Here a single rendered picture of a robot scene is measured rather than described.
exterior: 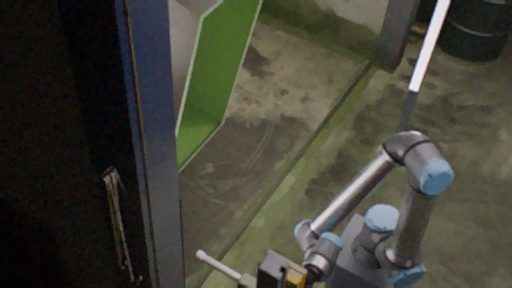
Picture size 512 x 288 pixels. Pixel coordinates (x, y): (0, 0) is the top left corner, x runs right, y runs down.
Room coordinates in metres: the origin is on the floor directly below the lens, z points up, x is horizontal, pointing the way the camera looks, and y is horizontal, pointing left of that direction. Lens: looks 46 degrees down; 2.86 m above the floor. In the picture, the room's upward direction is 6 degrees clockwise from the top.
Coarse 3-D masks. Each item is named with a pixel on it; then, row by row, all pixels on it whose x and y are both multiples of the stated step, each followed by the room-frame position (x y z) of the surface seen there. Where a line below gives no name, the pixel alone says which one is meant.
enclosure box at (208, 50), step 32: (192, 0) 1.83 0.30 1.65; (224, 0) 2.41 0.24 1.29; (256, 0) 2.34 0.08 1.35; (192, 32) 1.77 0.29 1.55; (224, 32) 2.41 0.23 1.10; (192, 64) 1.80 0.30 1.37; (224, 64) 2.40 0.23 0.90; (192, 96) 2.49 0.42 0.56; (224, 96) 2.40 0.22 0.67; (192, 128) 2.31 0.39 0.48
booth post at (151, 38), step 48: (96, 0) 1.04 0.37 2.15; (144, 0) 1.10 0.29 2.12; (96, 48) 1.05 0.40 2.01; (144, 48) 1.09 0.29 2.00; (96, 96) 1.07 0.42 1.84; (144, 96) 1.07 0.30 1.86; (96, 144) 1.08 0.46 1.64; (144, 144) 1.06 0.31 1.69; (144, 192) 1.03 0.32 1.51; (144, 240) 1.02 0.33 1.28
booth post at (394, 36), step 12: (396, 0) 3.64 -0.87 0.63; (408, 0) 3.60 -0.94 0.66; (396, 12) 3.63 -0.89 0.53; (408, 12) 3.59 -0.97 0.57; (384, 24) 3.66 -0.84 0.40; (396, 24) 3.62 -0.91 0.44; (408, 24) 3.60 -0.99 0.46; (384, 36) 3.65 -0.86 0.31; (396, 36) 3.61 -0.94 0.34; (408, 36) 3.71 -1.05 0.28; (384, 48) 3.63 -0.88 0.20; (396, 48) 3.59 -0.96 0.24; (384, 60) 3.62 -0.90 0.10; (396, 60) 3.58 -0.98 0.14
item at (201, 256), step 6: (198, 252) 1.08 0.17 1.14; (198, 258) 1.07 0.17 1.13; (204, 258) 1.06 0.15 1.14; (210, 258) 1.07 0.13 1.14; (210, 264) 1.05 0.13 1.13; (216, 264) 1.05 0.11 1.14; (222, 270) 1.03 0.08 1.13; (228, 270) 1.03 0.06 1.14; (228, 276) 1.01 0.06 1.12; (234, 276) 1.01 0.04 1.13; (240, 276) 1.01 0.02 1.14; (246, 276) 1.01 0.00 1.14; (240, 282) 0.98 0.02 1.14; (246, 282) 0.98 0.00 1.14; (252, 282) 0.99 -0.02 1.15
